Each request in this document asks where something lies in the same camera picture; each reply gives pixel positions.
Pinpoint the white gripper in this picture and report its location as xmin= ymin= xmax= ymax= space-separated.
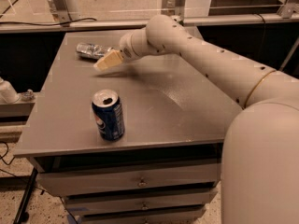
xmin=93 ymin=28 xmax=162 ymax=71

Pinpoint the silver redbull can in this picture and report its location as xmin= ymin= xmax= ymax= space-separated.
xmin=76 ymin=43 xmax=111 ymax=60

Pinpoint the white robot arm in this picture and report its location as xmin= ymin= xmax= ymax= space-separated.
xmin=95 ymin=15 xmax=299 ymax=224

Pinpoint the blue pepsi can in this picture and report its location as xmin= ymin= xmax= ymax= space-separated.
xmin=92 ymin=90 xmax=125 ymax=141

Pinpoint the grey drawer cabinet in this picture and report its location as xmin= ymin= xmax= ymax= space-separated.
xmin=12 ymin=28 xmax=244 ymax=224

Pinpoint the top grey drawer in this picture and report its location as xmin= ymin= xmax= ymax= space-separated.
xmin=36 ymin=160 xmax=221 ymax=196

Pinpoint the grey drawer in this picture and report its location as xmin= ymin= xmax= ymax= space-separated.
xmin=36 ymin=160 xmax=221 ymax=196
xmin=65 ymin=189 xmax=217 ymax=216
xmin=81 ymin=205 xmax=206 ymax=224

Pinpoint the middle grey drawer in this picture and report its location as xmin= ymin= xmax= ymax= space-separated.
xmin=65 ymin=189 xmax=217 ymax=216

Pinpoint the bottom grey drawer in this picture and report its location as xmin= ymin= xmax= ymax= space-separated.
xmin=81 ymin=205 xmax=206 ymax=224

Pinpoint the black stand leg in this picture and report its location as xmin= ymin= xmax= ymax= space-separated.
xmin=13 ymin=168 xmax=37 ymax=224

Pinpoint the grey metal rail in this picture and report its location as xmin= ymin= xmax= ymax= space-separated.
xmin=0 ymin=13 xmax=299 ymax=34

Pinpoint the black cable on rail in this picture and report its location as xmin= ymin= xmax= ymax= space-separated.
xmin=0 ymin=17 xmax=98 ymax=27

